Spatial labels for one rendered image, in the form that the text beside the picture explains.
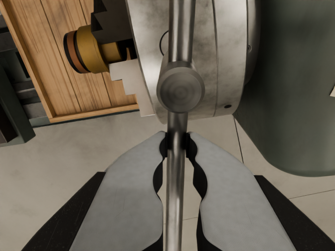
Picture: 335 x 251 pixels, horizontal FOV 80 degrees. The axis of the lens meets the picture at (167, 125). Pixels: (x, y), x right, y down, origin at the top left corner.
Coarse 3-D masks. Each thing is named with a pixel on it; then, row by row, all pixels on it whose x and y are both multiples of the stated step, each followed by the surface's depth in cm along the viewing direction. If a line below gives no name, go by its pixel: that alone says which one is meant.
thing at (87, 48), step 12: (72, 36) 34; (84, 36) 34; (72, 48) 34; (84, 48) 34; (96, 48) 33; (108, 48) 35; (120, 48) 40; (72, 60) 35; (84, 60) 35; (96, 60) 35; (108, 60) 36; (120, 60) 37; (84, 72) 38; (96, 72) 38; (108, 72) 37
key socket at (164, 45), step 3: (165, 33) 22; (165, 36) 22; (162, 39) 22; (165, 39) 22; (162, 42) 22; (165, 42) 22; (162, 45) 22; (165, 45) 22; (162, 48) 23; (165, 48) 23; (162, 51) 23; (165, 51) 23
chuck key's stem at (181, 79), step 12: (192, 60) 11; (168, 72) 9; (180, 72) 8; (192, 72) 9; (168, 84) 9; (180, 84) 9; (192, 84) 9; (168, 96) 9; (180, 96) 9; (192, 96) 9; (168, 108) 9; (180, 108) 9; (192, 108) 9
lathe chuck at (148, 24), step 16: (128, 0) 21; (144, 0) 21; (160, 0) 21; (208, 0) 21; (128, 16) 22; (144, 16) 21; (160, 16) 21; (208, 16) 21; (144, 32) 22; (160, 32) 22; (208, 32) 22; (144, 48) 22; (160, 48) 23; (192, 48) 22; (208, 48) 22; (144, 64) 23; (160, 64) 23; (208, 64) 23; (144, 80) 25; (208, 80) 25; (208, 96) 27; (160, 112) 29; (192, 112) 30; (208, 112) 31
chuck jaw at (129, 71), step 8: (112, 64) 36; (120, 64) 36; (128, 64) 36; (136, 64) 36; (112, 72) 37; (120, 72) 36; (128, 72) 36; (136, 72) 36; (112, 80) 37; (128, 80) 37; (136, 80) 37; (128, 88) 37; (136, 88) 37; (144, 88) 37; (144, 96) 37; (144, 104) 38; (144, 112) 38; (152, 112) 38
